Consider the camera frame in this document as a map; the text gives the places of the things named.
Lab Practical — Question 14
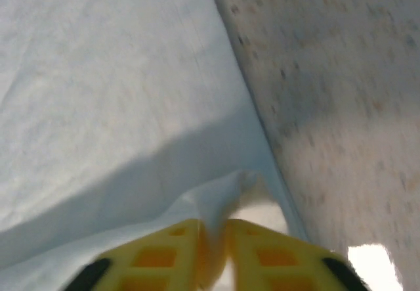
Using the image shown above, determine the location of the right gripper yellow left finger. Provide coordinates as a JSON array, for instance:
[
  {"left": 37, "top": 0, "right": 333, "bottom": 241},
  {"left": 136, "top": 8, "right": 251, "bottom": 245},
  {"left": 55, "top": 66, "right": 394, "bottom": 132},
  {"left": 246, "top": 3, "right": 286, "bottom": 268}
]
[{"left": 65, "top": 218, "right": 211, "bottom": 291}]

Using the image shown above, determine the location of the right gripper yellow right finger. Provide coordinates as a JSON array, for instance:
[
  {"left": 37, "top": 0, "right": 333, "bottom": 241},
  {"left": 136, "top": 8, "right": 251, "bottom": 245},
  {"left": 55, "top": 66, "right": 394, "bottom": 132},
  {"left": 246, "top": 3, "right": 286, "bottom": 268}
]
[{"left": 226, "top": 218, "right": 371, "bottom": 291}]

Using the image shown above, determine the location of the white t-shirt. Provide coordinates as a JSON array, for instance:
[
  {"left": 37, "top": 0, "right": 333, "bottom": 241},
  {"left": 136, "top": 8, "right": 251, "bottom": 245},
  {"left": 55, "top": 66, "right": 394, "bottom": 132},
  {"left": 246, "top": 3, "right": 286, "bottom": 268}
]
[{"left": 0, "top": 0, "right": 309, "bottom": 291}]

